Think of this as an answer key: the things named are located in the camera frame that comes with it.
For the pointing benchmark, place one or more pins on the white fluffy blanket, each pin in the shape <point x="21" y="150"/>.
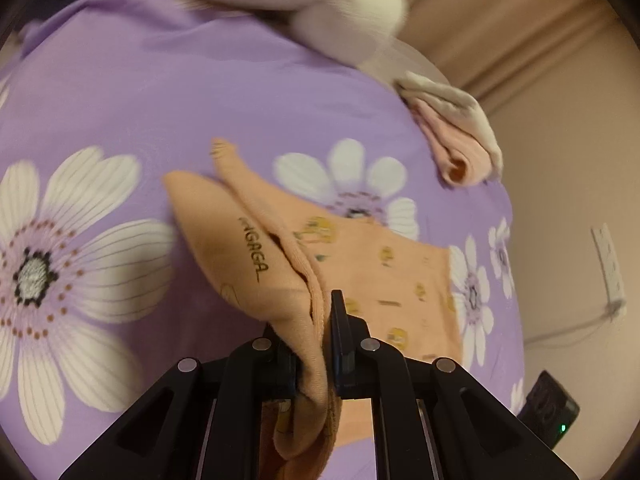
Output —
<point x="325" y="10"/>

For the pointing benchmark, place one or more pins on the beige curtain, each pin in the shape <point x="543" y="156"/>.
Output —
<point x="500" y="10"/>

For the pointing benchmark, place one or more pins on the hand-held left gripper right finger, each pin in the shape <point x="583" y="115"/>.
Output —
<point x="342" y="340"/>

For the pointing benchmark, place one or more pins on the purple floral bed sheet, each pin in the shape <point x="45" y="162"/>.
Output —
<point x="150" y="85"/>

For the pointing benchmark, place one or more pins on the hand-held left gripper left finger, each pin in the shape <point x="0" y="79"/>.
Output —
<point x="285" y="360"/>

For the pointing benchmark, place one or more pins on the orange printed long-sleeve shirt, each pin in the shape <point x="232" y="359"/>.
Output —
<point x="280" y="270"/>

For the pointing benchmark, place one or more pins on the grey bed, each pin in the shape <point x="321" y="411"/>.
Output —
<point x="415" y="62"/>

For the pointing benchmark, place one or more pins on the white power strip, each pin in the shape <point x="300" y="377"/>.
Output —
<point x="609" y="270"/>

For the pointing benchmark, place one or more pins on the folded cream garment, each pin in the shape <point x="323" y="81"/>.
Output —
<point x="460" y="105"/>

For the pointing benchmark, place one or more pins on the folded pink garment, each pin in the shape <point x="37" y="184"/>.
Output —
<point x="450" y="150"/>

